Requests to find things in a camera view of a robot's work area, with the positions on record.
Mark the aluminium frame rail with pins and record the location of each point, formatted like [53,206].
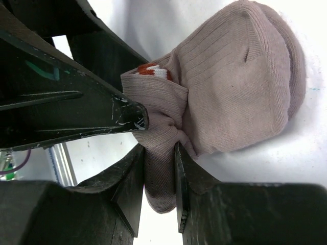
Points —
[62,165]

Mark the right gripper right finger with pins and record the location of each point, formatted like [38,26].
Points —
[199,219]

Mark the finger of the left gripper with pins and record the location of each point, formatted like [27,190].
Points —
[48,98]
[92,44]

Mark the grey sock red stripes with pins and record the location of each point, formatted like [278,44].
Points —
[235,81]

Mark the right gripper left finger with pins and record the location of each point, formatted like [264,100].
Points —
[106,208]

